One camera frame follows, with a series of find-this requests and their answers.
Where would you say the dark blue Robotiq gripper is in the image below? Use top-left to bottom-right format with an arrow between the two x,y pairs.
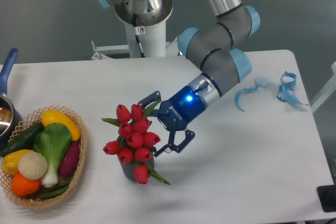
137,72 -> 223,157

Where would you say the red tulip bouquet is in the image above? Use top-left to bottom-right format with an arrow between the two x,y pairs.
102,102 -> 170,185

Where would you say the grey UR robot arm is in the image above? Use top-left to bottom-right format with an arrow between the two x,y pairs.
96,0 -> 260,152

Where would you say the blue ribbon strip left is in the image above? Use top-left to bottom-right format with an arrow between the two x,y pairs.
234,77 -> 269,112

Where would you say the blue ribbon strip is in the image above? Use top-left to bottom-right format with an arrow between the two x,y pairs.
277,71 -> 308,105
234,77 -> 269,112

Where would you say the blue ribbon strip right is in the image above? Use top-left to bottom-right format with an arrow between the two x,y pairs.
277,71 -> 308,105

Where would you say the purple sweet potato toy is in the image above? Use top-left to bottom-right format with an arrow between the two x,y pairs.
59,141 -> 80,177

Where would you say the green bok choy toy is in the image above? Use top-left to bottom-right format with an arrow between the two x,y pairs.
34,123 -> 71,188

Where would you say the green pea pod toy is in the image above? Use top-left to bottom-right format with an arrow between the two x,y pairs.
37,180 -> 70,200

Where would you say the dark green cucumber toy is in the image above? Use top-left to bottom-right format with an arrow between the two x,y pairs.
1,122 -> 44,157

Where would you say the woven wicker basket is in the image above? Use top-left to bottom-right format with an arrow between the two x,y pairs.
1,106 -> 88,209

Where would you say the orange fruit toy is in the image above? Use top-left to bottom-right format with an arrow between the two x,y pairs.
11,173 -> 40,196

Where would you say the yellow bell pepper toy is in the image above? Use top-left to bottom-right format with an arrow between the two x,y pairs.
2,150 -> 33,175

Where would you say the black device at edge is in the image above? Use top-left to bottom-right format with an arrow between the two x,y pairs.
317,185 -> 335,212

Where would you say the white metal frame bracket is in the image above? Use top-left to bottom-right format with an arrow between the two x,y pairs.
91,36 -> 183,60

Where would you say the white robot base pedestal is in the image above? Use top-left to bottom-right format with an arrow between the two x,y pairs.
124,21 -> 166,58

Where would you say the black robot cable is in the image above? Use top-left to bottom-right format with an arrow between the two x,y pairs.
132,14 -> 145,58

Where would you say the blue handled saucepan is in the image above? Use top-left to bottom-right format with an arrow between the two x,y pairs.
1,48 -> 22,151

